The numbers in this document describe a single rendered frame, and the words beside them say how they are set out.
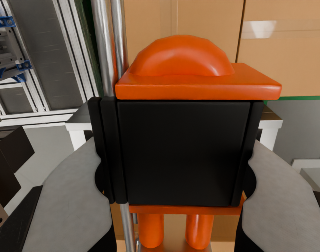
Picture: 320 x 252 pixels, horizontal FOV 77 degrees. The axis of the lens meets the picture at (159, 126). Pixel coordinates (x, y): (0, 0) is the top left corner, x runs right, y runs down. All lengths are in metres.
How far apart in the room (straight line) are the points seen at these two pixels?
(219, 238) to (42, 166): 1.53
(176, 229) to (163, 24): 0.55
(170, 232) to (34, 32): 1.06
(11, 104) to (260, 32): 1.19
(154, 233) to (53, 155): 1.55
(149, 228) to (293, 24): 0.67
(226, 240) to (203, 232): 0.28
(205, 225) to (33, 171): 1.76
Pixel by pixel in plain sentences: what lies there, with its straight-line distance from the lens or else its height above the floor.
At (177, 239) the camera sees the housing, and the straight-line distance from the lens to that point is 0.20.
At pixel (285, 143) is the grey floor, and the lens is 1.62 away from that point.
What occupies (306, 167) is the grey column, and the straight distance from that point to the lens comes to 1.81.
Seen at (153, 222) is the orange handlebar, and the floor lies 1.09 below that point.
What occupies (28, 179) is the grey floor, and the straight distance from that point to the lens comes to 1.96.
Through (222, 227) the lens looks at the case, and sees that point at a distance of 0.47.
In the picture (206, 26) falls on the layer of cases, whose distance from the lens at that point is 0.65.
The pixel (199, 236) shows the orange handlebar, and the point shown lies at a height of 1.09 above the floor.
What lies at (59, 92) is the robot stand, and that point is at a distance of 1.17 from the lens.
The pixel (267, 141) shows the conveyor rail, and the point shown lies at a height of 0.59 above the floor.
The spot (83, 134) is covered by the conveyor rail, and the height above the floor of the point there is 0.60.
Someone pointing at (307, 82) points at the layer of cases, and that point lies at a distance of 0.80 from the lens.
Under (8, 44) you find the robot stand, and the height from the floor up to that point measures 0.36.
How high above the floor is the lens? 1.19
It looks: 62 degrees down
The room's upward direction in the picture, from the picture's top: 176 degrees counter-clockwise
